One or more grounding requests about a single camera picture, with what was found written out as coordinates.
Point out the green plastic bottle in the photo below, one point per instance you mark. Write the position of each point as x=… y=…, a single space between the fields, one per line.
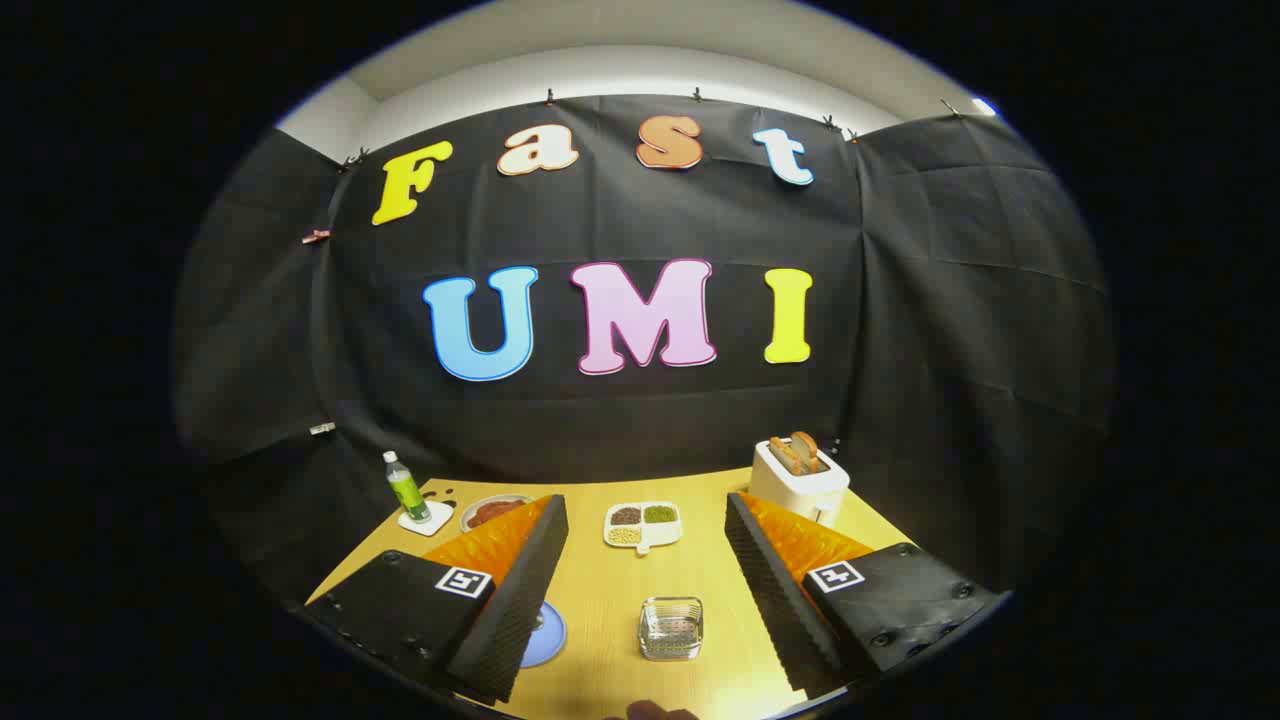
x=407 y=492

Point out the white divided dish with beans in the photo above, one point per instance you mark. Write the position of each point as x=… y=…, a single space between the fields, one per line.
x=628 y=516

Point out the white coaster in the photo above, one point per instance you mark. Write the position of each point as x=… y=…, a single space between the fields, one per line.
x=438 y=521

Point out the white toaster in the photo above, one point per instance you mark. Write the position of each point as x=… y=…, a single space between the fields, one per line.
x=790 y=492

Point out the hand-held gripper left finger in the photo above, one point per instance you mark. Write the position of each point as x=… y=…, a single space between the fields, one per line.
x=520 y=600

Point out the plate of meat and vegetables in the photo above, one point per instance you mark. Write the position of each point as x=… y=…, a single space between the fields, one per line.
x=490 y=512

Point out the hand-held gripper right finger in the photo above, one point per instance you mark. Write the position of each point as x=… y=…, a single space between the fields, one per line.
x=775 y=600

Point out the blue plate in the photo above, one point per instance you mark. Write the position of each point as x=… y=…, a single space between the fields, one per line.
x=548 y=635

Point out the toast slice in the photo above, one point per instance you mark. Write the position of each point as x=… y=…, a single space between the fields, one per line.
x=783 y=455
x=806 y=447

